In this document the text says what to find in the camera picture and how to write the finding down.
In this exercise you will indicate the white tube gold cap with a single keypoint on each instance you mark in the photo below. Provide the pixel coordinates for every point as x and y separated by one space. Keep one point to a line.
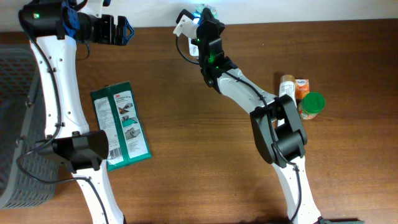
287 87

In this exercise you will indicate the green lid glass jar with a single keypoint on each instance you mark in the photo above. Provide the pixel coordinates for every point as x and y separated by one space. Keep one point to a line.
312 104

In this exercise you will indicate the grey plastic basket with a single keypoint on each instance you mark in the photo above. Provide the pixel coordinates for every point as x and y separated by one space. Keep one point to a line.
22 125

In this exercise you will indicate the orange small juice carton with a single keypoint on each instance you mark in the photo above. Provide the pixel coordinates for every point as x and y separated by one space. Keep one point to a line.
302 88

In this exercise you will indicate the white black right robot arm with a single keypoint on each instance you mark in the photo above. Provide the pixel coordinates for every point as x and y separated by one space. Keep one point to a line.
278 131

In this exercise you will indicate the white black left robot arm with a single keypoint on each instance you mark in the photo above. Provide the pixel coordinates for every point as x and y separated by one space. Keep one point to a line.
54 29

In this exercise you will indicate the green 3M cloth package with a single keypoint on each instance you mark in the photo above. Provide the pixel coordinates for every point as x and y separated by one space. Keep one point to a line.
116 114

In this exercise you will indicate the white barcode scanner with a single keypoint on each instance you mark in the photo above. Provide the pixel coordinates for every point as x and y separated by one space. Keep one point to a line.
193 49

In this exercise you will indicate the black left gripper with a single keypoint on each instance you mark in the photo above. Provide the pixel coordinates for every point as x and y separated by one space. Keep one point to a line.
108 37

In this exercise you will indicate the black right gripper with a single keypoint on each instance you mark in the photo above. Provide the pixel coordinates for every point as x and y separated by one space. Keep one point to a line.
209 17

